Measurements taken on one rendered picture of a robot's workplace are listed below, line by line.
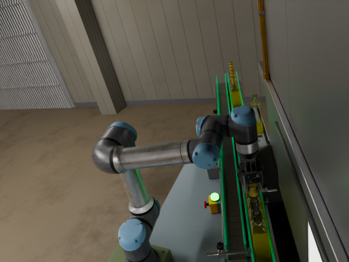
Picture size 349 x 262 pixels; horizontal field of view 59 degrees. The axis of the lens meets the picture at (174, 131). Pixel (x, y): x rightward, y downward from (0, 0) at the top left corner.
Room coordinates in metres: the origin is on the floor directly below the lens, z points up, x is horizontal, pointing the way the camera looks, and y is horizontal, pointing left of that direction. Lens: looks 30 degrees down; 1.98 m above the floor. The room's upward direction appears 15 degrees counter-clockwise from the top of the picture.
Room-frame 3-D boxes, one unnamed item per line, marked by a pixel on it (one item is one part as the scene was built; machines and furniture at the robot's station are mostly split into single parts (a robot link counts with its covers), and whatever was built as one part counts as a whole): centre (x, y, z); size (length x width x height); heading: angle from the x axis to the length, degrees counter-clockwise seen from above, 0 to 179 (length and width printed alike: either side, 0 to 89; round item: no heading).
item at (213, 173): (1.47, -0.17, 0.79); 0.08 x 0.08 x 0.08; 77
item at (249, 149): (0.84, -0.23, 1.37); 0.08 x 0.08 x 0.05
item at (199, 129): (0.87, -0.13, 1.44); 0.11 x 0.11 x 0.08; 66
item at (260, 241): (0.75, -0.20, 0.99); 0.06 x 0.06 x 0.21; 78
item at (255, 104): (1.61, -0.51, 1.01); 0.06 x 0.06 x 0.26; 72
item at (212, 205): (1.20, -0.11, 0.79); 0.07 x 0.07 x 0.07; 77
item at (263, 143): (1.47, -0.48, 0.84); 0.95 x 0.09 x 0.11; 167
